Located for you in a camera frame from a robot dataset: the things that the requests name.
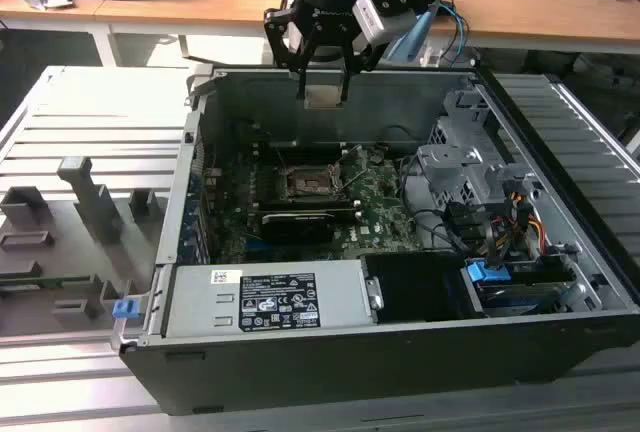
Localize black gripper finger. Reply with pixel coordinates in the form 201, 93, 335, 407
339, 40, 388, 103
263, 0, 319, 101

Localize silver CPU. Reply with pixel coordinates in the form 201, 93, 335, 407
303, 84, 346, 111

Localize metal locking lever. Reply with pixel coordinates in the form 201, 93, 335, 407
272, 144, 294, 176
343, 162, 372, 192

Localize black RAM slot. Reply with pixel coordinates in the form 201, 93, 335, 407
264, 196, 362, 208
267, 139, 349, 154

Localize CPU socket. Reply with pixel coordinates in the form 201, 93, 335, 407
279, 161, 351, 203

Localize pale blue teach pendant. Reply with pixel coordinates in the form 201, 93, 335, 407
384, 1, 441, 66

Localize silver metal disk bay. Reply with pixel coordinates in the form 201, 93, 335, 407
414, 89, 546, 213

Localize green motherboard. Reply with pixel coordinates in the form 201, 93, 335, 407
199, 141, 426, 266

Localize blue disk carrier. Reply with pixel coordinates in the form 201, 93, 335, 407
464, 260, 576, 313

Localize grey parts rack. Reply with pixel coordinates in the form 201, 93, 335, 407
0, 154, 171, 338

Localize silver power supply unit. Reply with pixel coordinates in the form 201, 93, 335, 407
162, 259, 379, 339

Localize black open PC case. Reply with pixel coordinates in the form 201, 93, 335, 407
117, 65, 640, 416

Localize blue plastic case latch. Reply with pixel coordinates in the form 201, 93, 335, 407
112, 299, 139, 321

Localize green RAM stick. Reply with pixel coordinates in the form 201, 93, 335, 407
0, 275, 94, 288

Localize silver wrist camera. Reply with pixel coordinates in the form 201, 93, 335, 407
352, 0, 419, 46

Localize blue cable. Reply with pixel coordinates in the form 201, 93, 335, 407
437, 0, 474, 61

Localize coloured wire bundle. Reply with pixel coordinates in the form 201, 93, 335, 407
479, 191, 546, 263

